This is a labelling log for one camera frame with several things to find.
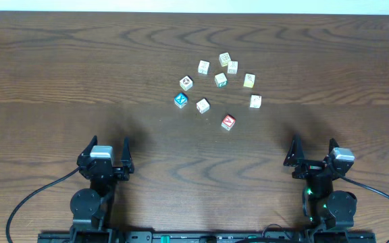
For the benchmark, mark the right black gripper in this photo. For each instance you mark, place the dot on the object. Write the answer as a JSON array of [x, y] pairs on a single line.
[[310, 167]]

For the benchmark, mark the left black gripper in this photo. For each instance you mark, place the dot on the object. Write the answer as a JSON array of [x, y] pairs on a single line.
[[127, 163]]

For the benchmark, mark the red letter block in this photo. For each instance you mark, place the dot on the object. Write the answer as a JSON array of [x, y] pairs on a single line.
[[228, 122]]

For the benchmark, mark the wooden block yellow side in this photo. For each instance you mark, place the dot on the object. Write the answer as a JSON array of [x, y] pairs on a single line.
[[249, 80]]

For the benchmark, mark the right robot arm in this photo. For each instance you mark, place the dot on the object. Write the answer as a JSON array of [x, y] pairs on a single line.
[[330, 211]]

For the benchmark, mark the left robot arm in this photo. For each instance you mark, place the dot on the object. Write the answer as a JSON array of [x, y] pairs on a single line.
[[91, 207]]

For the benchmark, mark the blue letter block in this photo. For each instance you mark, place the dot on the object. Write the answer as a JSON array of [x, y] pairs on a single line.
[[180, 100]]

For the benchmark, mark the wooden block brown circle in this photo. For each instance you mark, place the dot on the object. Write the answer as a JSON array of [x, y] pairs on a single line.
[[186, 83]]

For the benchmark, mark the wooden block red side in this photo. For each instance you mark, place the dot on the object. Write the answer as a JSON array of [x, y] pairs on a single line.
[[203, 106]]

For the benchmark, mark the wooden block green side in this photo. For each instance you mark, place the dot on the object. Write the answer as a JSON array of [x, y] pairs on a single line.
[[220, 80]]

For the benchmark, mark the wooden block beside top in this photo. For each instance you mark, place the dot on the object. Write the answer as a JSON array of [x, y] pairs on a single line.
[[232, 67]]

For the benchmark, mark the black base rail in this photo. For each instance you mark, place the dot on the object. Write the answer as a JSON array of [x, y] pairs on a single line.
[[167, 237]]

